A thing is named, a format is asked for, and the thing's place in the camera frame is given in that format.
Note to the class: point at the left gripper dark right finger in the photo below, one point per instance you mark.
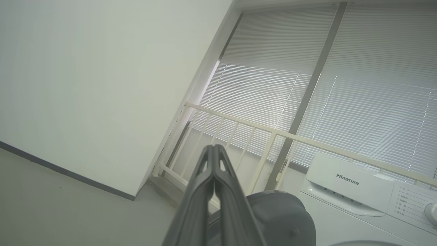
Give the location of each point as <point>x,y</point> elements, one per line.
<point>235,218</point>

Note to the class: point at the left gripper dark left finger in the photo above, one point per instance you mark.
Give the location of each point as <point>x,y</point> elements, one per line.
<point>194,212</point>

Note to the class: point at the white front-load washing machine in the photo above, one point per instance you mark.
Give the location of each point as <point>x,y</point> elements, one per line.
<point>341,222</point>

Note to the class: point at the grey window frame post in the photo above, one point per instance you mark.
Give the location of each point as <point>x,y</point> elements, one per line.
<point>317,71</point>

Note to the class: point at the white slatted window blind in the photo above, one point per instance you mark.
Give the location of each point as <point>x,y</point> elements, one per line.
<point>266,85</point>
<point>382,102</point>

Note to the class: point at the white Hisense detergent drawer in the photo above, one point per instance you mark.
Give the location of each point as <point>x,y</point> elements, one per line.
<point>348,179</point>

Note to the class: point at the cream metal railing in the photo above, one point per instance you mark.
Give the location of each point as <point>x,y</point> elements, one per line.
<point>273,130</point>

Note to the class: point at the silver washer control knob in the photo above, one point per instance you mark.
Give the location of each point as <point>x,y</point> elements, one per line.
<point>432,213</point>

